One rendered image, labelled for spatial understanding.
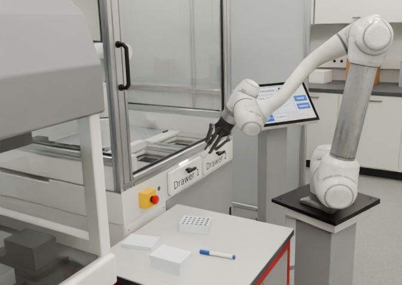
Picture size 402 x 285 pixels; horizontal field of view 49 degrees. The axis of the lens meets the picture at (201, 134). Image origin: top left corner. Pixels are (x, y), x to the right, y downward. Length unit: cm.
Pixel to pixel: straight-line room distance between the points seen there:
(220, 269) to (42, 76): 90
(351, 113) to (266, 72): 187
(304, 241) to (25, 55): 152
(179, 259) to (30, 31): 89
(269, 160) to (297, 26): 107
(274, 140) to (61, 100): 200
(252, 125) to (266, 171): 129
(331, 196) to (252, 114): 44
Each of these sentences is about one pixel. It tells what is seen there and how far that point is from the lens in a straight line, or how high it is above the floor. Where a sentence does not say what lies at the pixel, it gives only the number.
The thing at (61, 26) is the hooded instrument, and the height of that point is 161.
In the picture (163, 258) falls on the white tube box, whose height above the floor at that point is 81.
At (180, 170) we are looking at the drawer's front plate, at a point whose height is 92.
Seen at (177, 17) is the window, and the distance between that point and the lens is 211.
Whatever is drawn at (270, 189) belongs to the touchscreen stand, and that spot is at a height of 49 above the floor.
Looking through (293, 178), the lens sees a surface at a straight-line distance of 370.
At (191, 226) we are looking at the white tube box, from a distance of 187.
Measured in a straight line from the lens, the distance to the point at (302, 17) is 347.
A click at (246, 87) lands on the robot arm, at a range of 190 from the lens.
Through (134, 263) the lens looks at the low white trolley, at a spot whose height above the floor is 76.
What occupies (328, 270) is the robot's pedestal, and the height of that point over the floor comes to 51.
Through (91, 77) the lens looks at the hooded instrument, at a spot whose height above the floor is 147.
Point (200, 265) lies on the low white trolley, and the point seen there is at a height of 76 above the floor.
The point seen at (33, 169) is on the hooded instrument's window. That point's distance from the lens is 118.
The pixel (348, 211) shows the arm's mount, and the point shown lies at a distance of 208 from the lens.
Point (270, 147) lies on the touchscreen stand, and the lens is 298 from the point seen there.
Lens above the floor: 161
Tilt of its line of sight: 14 degrees down
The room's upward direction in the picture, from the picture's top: 2 degrees counter-clockwise
